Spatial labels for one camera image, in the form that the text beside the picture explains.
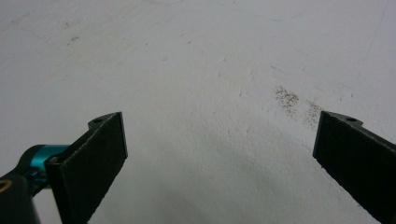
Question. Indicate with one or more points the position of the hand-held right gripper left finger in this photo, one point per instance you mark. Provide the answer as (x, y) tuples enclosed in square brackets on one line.
[(90, 168)]

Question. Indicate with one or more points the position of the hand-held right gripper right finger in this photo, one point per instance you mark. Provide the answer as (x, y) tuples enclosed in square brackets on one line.
[(358, 161)]

